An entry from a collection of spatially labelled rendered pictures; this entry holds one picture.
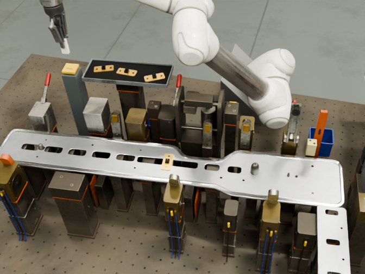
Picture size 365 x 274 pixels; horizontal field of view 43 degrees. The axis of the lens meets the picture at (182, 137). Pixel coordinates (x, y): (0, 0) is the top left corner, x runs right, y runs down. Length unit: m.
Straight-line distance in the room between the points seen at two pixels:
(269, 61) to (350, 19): 2.44
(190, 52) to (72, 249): 0.94
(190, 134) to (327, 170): 0.57
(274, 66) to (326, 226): 0.87
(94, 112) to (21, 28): 2.91
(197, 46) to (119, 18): 2.93
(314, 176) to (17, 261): 1.23
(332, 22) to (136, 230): 3.08
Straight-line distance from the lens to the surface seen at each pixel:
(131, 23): 4.52
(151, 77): 1.96
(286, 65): 2.25
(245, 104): 2.34
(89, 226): 1.97
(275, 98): 2.12
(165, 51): 4.10
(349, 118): 2.53
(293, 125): 1.82
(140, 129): 1.91
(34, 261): 2.05
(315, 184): 1.80
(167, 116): 1.90
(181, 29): 1.76
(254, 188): 1.75
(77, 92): 2.13
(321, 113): 1.78
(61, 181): 1.82
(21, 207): 1.99
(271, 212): 1.64
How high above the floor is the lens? 2.38
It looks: 46 degrees down
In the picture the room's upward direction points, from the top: 4 degrees counter-clockwise
